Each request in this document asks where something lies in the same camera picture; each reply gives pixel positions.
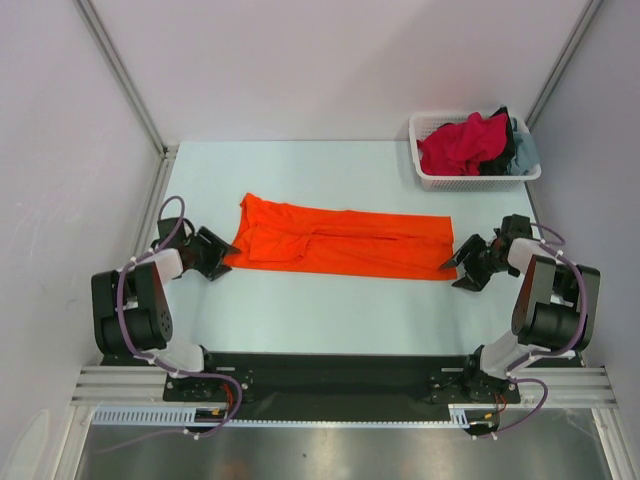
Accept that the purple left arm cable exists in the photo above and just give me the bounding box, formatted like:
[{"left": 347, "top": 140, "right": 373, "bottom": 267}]
[{"left": 97, "top": 195, "right": 244, "bottom": 454}]

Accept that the aluminium right corner post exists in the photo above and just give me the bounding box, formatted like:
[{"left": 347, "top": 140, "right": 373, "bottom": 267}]
[{"left": 525, "top": 0, "right": 607, "bottom": 130}]

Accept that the aluminium corner post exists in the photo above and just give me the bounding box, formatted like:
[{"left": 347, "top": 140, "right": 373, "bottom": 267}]
[
  {"left": 525, "top": 0, "right": 607, "bottom": 130},
  {"left": 73, "top": 0, "right": 167, "bottom": 158}
]

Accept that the magenta t-shirt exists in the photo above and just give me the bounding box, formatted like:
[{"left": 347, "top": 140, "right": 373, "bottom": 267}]
[{"left": 417, "top": 112, "right": 510, "bottom": 176}]

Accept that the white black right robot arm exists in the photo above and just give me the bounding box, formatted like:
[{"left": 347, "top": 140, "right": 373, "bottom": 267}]
[{"left": 431, "top": 215, "right": 601, "bottom": 403}]

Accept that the white perforated laundry basket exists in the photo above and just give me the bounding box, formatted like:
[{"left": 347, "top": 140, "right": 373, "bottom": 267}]
[{"left": 408, "top": 107, "right": 541, "bottom": 191}]

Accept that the grey blue t-shirt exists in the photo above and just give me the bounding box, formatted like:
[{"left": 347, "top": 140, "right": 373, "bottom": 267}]
[{"left": 506, "top": 117, "right": 540, "bottom": 176}]

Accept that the aluminium left corner post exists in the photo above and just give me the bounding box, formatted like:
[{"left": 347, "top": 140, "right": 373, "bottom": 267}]
[{"left": 73, "top": 0, "right": 167, "bottom": 158}]

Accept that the orange t-shirt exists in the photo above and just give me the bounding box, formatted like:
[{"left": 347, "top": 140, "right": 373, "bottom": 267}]
[{"left": 225, "top": 193, "right": 457, "bottom": 281}]

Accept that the black front mounting rail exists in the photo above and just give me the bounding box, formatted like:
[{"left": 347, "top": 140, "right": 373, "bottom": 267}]
[{"left": 99, "top": 349, "right": 586, "bottom": 424}]

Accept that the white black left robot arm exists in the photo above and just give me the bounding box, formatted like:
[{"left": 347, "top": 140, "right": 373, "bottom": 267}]
[{"left": 91, "top": 217, "right": 241, "bottom": 405}]

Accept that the white slotted cable duct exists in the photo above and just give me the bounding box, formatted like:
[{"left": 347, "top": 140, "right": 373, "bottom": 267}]
[{"left": 92, "top": 403, "right": 501, "bottom": 429}]

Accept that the aluminium left side rail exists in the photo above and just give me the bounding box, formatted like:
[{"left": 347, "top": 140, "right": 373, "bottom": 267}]
[{"left": 116, "top": 144, "right": 179, "bottom": 271}]

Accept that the aluminium front frame rail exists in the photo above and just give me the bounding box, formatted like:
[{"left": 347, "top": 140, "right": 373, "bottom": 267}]
[{"left": 71, "top": 366, "right": 617, "bottom": 409}]

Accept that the black t-shirt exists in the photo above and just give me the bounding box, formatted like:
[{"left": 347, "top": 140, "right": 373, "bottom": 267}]
[{"left": 477, "top": 104, "right": 517, "bottom": 176}]

